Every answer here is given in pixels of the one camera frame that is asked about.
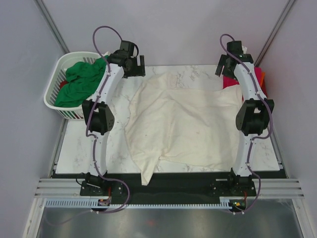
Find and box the cream white t shirt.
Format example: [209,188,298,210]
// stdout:
[125,73,242,185]

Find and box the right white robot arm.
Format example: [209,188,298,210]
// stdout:
[211,40,274,196]

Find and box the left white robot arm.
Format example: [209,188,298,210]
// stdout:
[80,41,146,196]

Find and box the folded magenta t shirt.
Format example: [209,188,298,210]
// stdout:
[222,67,262,89]

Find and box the folded orange t shirt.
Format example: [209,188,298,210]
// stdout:
[259,71,265,87]

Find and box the green t shirt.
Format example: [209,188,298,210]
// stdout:
[54,58,106,108]

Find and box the folded dark red t shirt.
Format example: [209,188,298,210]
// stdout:
[261,79,267,97]

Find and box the red t shirt in basket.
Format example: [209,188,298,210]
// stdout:
[59,80,68,89]

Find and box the white plastic laundry basket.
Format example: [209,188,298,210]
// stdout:
[44,52,108,120]

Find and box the right corner metal profile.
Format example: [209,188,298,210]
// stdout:
[255,0,297,67]

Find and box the corner metal profile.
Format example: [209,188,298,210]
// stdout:
[34,0,70,54]
[255,0,297,67]

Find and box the left corner metal profile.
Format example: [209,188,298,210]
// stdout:
[34,0,70,54]

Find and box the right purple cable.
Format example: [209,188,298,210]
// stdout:
[219,34,275,216]

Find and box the purple cable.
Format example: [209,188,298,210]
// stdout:
[219,34,275,216]
[41,26,132,228]

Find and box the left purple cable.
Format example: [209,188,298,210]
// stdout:
[41,26,132,228]

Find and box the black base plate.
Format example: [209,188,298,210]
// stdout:
[51,171,258,206]

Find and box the white slotted cable duct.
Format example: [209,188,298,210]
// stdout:
[45,197,248,210]

